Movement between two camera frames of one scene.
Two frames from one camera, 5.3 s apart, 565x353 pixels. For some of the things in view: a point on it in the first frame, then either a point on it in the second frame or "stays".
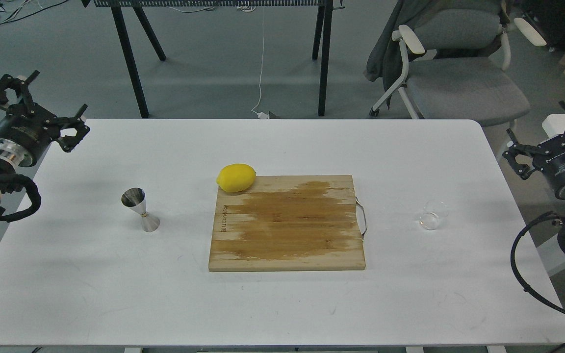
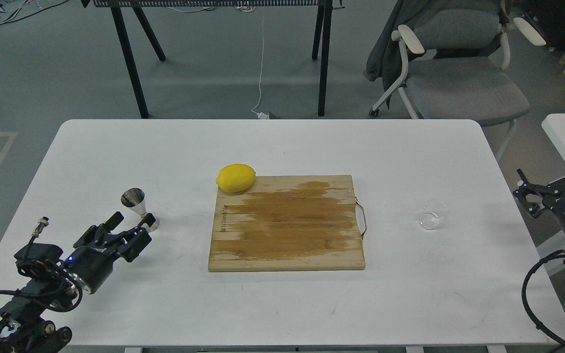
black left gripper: x=23 y=135 -> x=93 y=266
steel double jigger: x=134 y=198 stays
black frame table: x=323 y=22 stays
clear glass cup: x=433 y=210 stays
